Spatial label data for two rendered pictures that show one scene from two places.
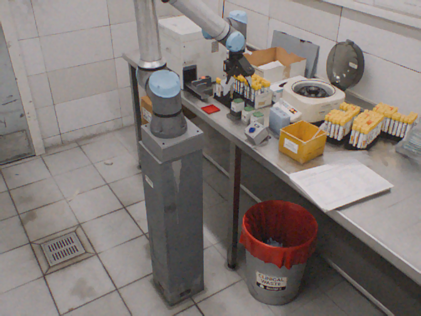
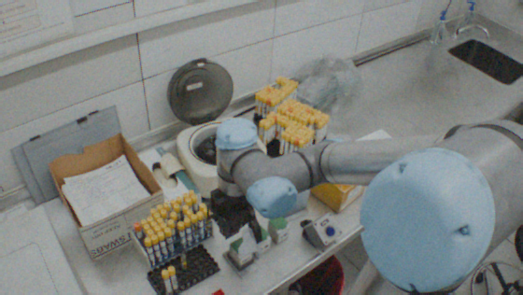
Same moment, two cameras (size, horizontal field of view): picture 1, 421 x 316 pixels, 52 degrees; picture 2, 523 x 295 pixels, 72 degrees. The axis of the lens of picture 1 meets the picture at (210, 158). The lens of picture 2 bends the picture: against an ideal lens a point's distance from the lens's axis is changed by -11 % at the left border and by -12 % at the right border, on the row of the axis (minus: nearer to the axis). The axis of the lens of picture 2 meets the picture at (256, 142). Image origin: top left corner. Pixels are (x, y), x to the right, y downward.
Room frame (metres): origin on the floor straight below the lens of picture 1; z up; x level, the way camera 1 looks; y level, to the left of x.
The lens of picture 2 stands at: (1.84, 0.45, 1.81)
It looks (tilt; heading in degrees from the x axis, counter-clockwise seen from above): 41 degrees down; 263
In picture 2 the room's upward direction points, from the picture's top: 4 degrees clockwise
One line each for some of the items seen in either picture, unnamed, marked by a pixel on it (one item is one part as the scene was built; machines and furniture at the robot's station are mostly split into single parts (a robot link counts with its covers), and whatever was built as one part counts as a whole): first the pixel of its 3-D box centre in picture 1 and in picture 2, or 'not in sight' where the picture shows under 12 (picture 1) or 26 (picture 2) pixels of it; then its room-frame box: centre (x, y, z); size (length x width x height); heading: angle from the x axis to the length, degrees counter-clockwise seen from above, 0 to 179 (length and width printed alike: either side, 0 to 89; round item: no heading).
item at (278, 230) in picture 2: (257, 120); (277, 230); (1.69, -0.21, 0.91); 0.05 x 0.04 x 0.07; 123
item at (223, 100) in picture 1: (230, 91); (181, 262); (1.94, -0.10, 0.93); 0.17 x 0.09 x 0.11; 33
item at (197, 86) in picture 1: (197, 85); not in sight; (2.04, 0.07, 0.92); 0.21 x 0.07 x 0.05; 33
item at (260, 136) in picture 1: (259, 131); (318, 226); (1.57, -0.21, 0.92); 0.13 x 0.07 x 0.08; 123
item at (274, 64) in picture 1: (269, 70); (106, 193); (2.17, -0.31, 0.95); 0.29 x 0.25 x 0.15; 123
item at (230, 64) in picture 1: (235, 61); (232, 205); (1.82, -0.11, 1.13); 0.09 x 0.08 x 0.12; 34
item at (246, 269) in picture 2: (237, 112); (240, 259); (1.79, -0.13, 0.89); 0.09 x 0.05 x 0.04; 123
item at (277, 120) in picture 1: (279, 122); (289, 201); (1.64, -0.30, 0.92); 0.10 x 0.07 x 0.10; 25
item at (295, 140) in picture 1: (302, 141); (338, 180); (1.48, -0.37, 0.93); 0.13 x 0.13 x 0.10; 37
